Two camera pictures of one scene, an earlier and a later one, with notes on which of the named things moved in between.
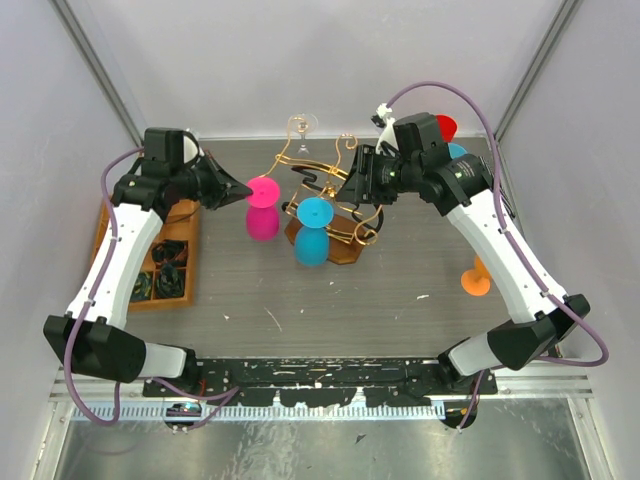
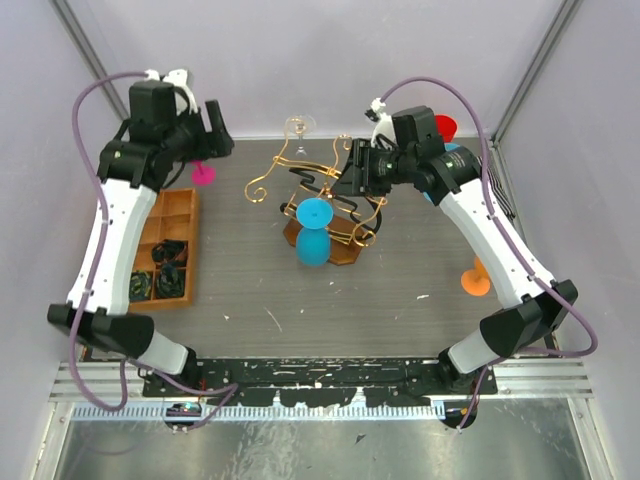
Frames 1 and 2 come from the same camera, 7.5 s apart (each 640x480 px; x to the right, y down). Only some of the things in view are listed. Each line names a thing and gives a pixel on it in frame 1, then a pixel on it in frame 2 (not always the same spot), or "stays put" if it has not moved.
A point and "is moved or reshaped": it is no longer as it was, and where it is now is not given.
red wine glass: (447, 127) stays put
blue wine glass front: (311, 240) stays put
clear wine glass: (302, 123) stays put
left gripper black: (227, 190) → (221, 141)
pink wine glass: (262, 217) is moved or reshaped
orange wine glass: (476, 282) stays put
